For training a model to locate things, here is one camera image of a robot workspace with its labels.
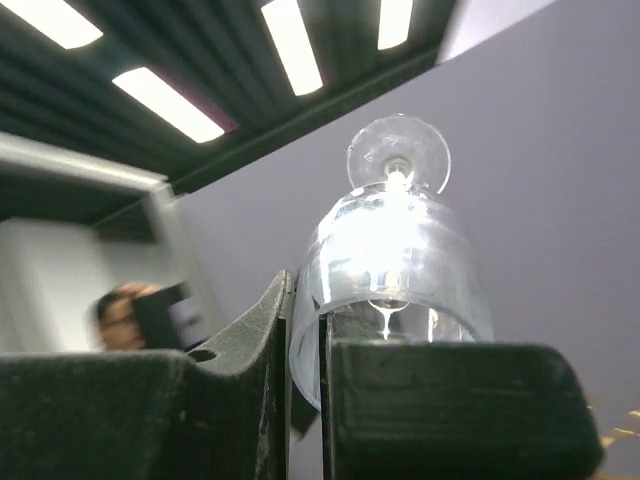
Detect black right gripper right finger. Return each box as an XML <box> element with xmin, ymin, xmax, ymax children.
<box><xmin>318</xmin><ymin>310</ymin><xmax>605</xmax><ymax>479</ymax></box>

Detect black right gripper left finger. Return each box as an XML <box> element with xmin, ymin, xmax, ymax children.
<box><xmin>1</xmin><ymin>271</ymin><xmax>294</xmax><ymax>479</ymax></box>

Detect clear wine glass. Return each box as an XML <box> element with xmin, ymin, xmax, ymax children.
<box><xmin>289</xmin><ymin>114</ymin><xmax>494</xmax><ymax>407</ymax></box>

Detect person in background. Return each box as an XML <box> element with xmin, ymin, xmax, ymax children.
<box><xmin>94</xmin><ymin>282</ymin><xmax>160</xmax><ymax>351</ymax></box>

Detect gold wire glass rack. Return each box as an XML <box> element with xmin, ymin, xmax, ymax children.
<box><xmin>587</xmin><ymin>395</ymin><xmax>639</xmax><ymax>450</ymax></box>

